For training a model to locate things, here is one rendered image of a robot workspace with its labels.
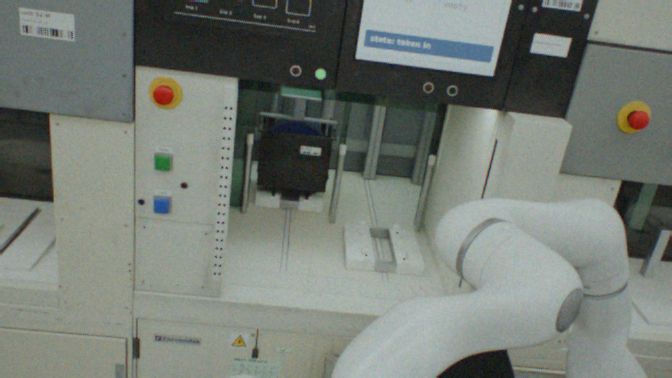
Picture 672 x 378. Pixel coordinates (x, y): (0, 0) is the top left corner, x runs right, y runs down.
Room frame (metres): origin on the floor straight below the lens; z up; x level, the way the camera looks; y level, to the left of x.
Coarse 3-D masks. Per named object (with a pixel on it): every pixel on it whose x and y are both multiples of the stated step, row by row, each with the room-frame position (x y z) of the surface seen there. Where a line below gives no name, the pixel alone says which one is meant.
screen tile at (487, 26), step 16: (464, 0) 1.25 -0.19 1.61; (480, 0) 1.25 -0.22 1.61; (496, 0) 1.25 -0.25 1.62; (448, 16) 1.25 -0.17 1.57; (464, 16) 1.25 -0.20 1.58; (480, 16) 1.25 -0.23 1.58; (496, 16) 1.25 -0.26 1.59; (448, 32) 1.25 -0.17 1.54; (464, 32) 1.25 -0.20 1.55; (480, 32) 1.25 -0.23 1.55; (496, 32) 1.25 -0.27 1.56
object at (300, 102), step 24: (288, 96) 1.79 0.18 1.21; (264, 120) 1.82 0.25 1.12; (312, 120) 1.83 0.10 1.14; (264, 144) 1.73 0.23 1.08; (288, 144) 1.74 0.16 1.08; (312, 144) 1.74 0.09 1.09; (264, 168) 1.73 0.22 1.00; (288, 168) 1.74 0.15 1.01; (312, 168) 1.74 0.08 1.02; (312, 192) 1.75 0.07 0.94
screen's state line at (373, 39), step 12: (372, 36) 1.23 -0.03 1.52; (384, 36) 1.23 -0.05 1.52; (396, 36) 1.24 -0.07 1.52; (408, 36) 1.24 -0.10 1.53; (384, 48) 1.23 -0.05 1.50; (396, 48) 1.24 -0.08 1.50; (408, 48) 1.24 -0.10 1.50; (420, 48) 1.24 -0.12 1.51; (432, 48) 1.24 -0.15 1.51; (444, 48) 1.25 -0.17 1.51; (456, 48) 1.25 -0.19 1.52; (468, 48) 1.25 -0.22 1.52; (480, 48) 1.25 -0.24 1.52; (492, 48) 1.25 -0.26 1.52; (480, 60) 1.25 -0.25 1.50
